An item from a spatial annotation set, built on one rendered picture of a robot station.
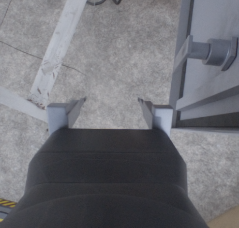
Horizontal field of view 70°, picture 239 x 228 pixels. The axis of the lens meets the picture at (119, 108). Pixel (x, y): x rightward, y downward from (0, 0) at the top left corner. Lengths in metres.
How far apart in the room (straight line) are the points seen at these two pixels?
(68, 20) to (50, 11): 0.40
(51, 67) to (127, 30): 0.50
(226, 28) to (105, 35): 0.94
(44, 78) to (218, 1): 0.72
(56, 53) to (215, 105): 0.75
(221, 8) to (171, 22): 0.92
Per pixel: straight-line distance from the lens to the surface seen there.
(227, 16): 0.21
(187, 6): 0.38
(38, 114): 0.86
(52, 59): 0.85
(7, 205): 0.85
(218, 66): 0.18
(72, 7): 0.94
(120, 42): 1.07
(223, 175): 1.08
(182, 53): 0.17
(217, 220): 1.10
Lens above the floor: 0.95
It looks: 82 degrees down
